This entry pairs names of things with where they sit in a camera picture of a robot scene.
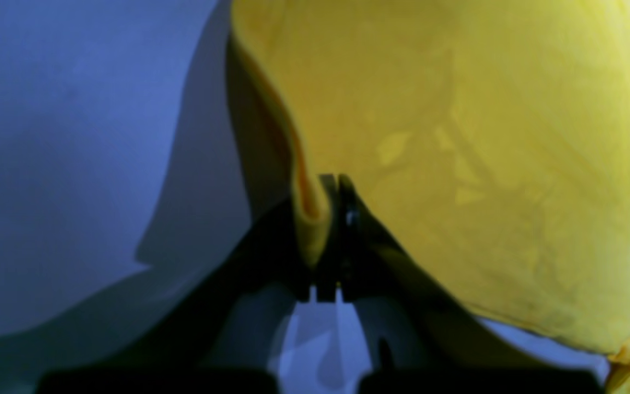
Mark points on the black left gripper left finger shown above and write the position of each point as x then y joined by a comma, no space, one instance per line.
220,338

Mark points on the yellow orange T-shirt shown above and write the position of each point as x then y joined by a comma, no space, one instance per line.
491,137

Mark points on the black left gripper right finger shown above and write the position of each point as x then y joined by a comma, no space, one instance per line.
449,351

